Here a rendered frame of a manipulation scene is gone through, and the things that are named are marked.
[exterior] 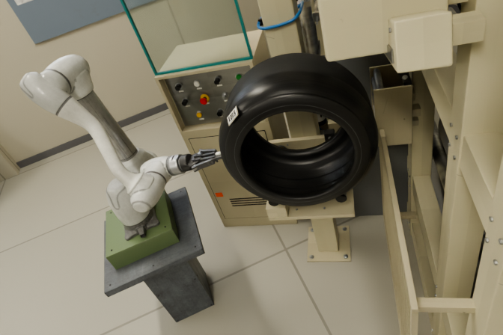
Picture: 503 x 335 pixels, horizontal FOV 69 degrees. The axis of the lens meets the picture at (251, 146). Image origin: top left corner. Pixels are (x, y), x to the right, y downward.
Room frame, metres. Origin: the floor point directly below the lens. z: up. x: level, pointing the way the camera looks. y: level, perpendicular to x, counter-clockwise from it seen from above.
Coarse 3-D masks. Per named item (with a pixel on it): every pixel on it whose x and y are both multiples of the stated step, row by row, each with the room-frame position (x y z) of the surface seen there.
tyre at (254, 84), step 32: (288, 64) 1.13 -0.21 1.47; (320, 64) 1.12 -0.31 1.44; (256, 96) 1.05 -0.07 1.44; (288, 96) 0.99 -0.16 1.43; (320, 96) 0.97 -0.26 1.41; (352, 96) 0.98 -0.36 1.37; (224, 128) 1.09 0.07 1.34; (352, 128) 0.93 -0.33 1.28; (224, 160) 1.10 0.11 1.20; (256, 160) 1.27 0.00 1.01; (288, 160) 1.27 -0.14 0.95; (320, 160) 1.22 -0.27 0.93; (352, 160) 1.09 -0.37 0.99; (256, 192) 1.04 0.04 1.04; (288, 192) 1.10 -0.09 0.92; (320, 192) 0.98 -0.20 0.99
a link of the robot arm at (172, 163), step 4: (172, 156) 1.33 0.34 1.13; (176, 156) 1.32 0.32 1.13; (168, 160) 1.32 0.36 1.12; (172, 160) 1.31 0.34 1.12; (176, 160) 1.30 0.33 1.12; (168, 164) 1.30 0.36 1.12; (172, 164) 1.29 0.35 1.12; (176, 164) 1.28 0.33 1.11; (168, 168) 1.29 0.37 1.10; (172, 168) 1.28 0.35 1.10; (176, 168) 1.28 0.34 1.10; (180, 168) 1.28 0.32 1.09; (172, 172) 1.28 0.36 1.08; (176, 172) 1.28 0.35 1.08; (180, 172) 1.27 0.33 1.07; (184, 172) 1.29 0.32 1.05
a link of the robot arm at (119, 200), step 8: (112, 184) 1.42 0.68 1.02; (120, 184) 1.40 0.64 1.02; (112, 192) 1.37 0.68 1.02; (120, 192) 1.36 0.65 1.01; (112, 200) 1.35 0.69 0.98; (120, 200) 1.34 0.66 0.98; (128, 200) 1.34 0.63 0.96; (112, 208) 1.35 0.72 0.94; (120, 208) 1.33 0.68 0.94; (128, 208) 1.33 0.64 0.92; (120, 216) 1.34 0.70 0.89; (128, 216) 1.33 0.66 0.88; (136, 216) 1.33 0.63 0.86; (144, 216) 1.35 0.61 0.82; (128, 224) 1.34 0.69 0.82
